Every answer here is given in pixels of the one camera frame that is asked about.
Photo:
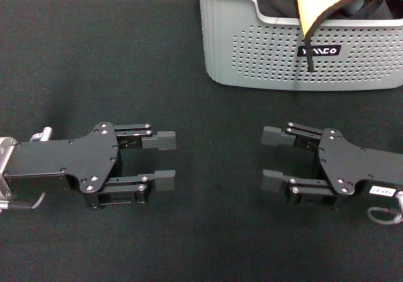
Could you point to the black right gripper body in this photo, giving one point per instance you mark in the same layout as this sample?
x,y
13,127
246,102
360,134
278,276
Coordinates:
x,y
355,162

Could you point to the yellow grey towel black trim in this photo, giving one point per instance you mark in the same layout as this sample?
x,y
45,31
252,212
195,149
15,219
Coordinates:
x,y
311,5

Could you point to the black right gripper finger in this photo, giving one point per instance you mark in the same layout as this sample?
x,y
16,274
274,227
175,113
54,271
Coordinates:
x,y
272,135
272,179

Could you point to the black cloth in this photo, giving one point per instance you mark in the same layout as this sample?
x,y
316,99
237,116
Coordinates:
x,y
274,2

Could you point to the black tablecloth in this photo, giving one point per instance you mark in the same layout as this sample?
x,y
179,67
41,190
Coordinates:
x,y
201,231

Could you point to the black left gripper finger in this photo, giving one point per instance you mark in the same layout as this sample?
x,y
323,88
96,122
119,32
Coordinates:
x,y
163,180
159,141

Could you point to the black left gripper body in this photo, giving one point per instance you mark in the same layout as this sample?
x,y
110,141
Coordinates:
x,y
63,159

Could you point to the grey perforated plastic storage box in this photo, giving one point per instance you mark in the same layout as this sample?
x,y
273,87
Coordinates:
x,y
226,42

